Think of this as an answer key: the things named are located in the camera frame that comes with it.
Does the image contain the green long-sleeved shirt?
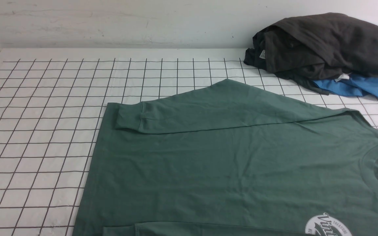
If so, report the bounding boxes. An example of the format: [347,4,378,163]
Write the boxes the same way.
[73,79,378,236]

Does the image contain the dark grey crumpled garment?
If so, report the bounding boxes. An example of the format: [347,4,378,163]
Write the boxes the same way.
[243,12,378,95]

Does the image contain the white grid-patterned table cloth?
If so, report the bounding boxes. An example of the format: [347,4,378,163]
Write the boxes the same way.
[0,48,378,236]

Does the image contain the blue garment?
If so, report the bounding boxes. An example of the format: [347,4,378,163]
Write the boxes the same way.
[313,73,378,99]

